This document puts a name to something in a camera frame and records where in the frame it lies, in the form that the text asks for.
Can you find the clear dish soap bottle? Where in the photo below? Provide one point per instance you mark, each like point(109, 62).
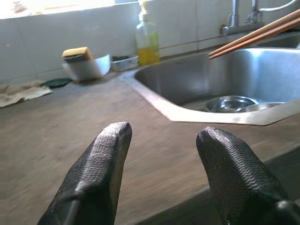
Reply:
point(147, 42)

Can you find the beige cloth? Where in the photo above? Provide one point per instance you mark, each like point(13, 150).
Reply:
point(21, 92)

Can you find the white bowl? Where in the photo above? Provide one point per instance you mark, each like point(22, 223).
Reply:
point(89, 69)

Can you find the small white tray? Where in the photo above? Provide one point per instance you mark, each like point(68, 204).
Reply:
point(124, 65)

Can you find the flexible neck steel faucet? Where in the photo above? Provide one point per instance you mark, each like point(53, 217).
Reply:
point(233, 16)

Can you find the flat green scouring pad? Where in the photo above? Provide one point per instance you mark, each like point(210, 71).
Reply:
point(57, 82)

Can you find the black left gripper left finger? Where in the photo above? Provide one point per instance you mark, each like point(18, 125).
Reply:
point(103, 164)

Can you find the curved steel faucet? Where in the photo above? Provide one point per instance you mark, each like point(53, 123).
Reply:
point(254, 14)

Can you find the yellow sponge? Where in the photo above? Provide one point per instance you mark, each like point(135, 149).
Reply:
point(78, 52)

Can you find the stainless steel bowl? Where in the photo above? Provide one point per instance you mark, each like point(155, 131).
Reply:
point(262, 107)
point(230, 104)

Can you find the dark green scrubber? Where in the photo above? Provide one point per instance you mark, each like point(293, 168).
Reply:
point(120, 58)

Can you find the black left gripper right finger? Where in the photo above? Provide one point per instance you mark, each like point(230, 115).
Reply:
point(239, 178)

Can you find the brown wooden chopstick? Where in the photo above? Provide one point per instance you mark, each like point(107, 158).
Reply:
point(257, 31)
point(257, 39)

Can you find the stainless steel sink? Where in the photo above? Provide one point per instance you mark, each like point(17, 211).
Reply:
point(234, 77)

